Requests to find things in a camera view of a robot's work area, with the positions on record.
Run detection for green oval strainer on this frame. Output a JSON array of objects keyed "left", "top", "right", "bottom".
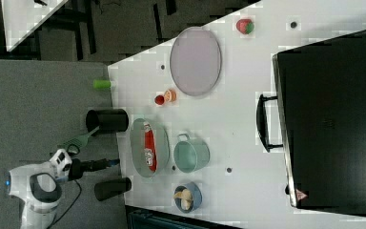
[{"left": 130, "top": 118, "right": 170, "bottom": 177}]

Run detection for small red fruit toy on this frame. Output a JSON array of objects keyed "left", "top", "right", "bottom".
[{"left": 154, "top": 95, "right": 165, "bottom": 106}]

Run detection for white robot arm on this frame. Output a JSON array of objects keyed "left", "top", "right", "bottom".
[{"left": 5, "top": 149, "right": 120, "bottom": 229}]

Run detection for white side table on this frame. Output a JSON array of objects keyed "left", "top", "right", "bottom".
[{"left": 0, "top": 0, "right": 69, "bottom": 52}]

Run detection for black toaster oven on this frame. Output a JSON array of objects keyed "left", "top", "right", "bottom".
[{"left": 272, "top": 30, "right": 366, "bottom": 217}]

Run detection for dark teal crate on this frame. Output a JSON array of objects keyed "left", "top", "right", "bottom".
[{"left": 128, "top": 210, "right": 237, "bottom": 229}]

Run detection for red ketchup bottle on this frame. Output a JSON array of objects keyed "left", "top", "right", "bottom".
[{"left": 144, "top": 122, "right": 157, "bottom": 172}]

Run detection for black utensil holder cup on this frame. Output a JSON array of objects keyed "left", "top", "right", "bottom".
[{"left": 85, "top": 109, "right": 129, "bottom": 134}]

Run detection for yellow banana toy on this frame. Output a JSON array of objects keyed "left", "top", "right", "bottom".
[{"left": 173, "top": 189, "right": 193, "bottom": 210}]

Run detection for black cylinder holder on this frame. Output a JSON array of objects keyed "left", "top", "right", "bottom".
[{"left": 94, "top": 177, "right": 132, "bottom": 201}]

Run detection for green cylinder cup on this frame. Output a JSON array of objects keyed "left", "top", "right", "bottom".
[{"left": 92, "top": 79, "right": 112, "bottom": 90}]

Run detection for green slotted spatula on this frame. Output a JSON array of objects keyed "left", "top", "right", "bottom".
[{"left": 57, "top": 127, "right": 99, "bottom": 155}]

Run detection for orange slice toy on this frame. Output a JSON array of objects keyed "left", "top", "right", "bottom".
[{"left": 164, "top": 89, "right": 176, "bottom": 102}]

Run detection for blue bowl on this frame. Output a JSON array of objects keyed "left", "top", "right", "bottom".
[{"left": 173, "top": 182, "right": 202, "bottom": 214}]

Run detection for grey round plate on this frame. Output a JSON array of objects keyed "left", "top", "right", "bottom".
[{"left": 170, "top": 27, "right": 222, "bottom": 96}]

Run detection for red strawberry toy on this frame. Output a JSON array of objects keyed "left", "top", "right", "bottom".
[{"left": 235, "top": 18, "right": 254, "bottom": 34}]

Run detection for teal metal pot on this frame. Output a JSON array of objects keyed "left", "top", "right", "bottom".
[{"left": 173, "top": 134, "right": 211, "bottom": 173}]

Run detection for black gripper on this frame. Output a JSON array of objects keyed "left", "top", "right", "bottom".
[{"left": 68, "top": 158, "right": 120, "bottom": 180}]

